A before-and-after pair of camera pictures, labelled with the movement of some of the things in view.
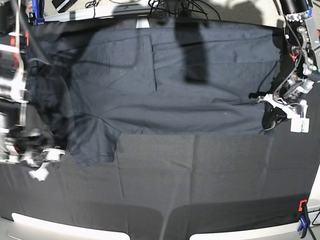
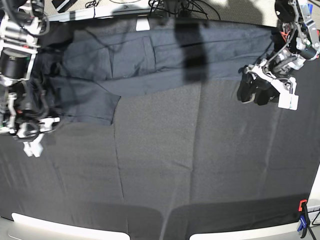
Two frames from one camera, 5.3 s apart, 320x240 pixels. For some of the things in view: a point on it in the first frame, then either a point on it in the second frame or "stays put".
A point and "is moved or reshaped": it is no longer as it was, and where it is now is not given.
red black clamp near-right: [302, 206] stays put
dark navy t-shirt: [89, 83] is moved or reshaped
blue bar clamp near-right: [304, 220] stays put
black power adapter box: [62, 6] stays put
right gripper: [297, 110] -> [282, 85]
